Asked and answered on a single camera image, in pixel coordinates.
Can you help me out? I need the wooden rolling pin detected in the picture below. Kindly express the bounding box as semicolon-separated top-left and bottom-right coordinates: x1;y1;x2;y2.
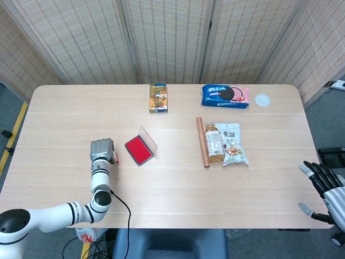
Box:
196;117;211;169

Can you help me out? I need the black foot pedal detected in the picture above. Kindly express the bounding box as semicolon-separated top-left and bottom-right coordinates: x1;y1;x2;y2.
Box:
317;147;345;170

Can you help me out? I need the yellow blue snack box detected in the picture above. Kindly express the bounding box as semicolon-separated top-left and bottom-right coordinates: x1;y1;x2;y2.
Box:
149;84;169;113

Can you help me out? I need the white round plastic lid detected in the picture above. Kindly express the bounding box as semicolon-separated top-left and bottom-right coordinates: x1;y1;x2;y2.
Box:
254;93;271;107

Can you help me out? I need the yellow floor tape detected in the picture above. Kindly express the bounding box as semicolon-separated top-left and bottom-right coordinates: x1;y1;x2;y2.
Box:
0;101;29;176

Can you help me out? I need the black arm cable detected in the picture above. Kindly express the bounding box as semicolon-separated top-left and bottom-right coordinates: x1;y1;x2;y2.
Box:
109;189;132;259

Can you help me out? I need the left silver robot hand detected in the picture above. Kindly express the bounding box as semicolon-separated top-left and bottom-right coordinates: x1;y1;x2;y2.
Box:
89;138;120;166

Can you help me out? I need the woven folding screen panel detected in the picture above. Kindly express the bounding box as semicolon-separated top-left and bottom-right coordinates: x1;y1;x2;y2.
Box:
0;5;63;103
199;0;308;85
8;0;141;85
256;0;345;109
121;0;216;85

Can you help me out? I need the amber tea bottle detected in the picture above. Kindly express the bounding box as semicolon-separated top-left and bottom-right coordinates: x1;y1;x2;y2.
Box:
204;121;225;163

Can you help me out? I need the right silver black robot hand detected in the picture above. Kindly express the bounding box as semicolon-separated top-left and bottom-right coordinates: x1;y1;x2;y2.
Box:
298;160;345;233

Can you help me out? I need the dark blue chair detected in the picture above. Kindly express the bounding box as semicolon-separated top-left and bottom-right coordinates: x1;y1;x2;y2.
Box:
112;228;229;259

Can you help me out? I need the red ink pad clear lid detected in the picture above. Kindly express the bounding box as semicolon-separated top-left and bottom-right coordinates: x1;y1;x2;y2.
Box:
124;125;158;167

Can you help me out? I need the clear plastic wrap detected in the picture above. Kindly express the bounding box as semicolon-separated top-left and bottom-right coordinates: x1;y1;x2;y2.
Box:
225;228;253;240

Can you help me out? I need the clear nut snack bag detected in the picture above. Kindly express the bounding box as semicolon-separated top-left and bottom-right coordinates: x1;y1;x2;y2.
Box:
215;122;249;167

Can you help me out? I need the blue Oreo cookie pack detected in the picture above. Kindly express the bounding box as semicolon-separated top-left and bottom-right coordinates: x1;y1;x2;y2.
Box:
200;84;250;110

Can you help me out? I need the white power strip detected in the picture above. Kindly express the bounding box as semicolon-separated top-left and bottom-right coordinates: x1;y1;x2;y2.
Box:
324;79;345;91

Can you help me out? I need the black caster wheel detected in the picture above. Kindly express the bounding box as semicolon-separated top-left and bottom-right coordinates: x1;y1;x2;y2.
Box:
331;231;345;247

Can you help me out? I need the red white plastic bag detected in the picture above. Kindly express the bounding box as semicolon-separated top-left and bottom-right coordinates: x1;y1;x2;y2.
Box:
75;227;99;245

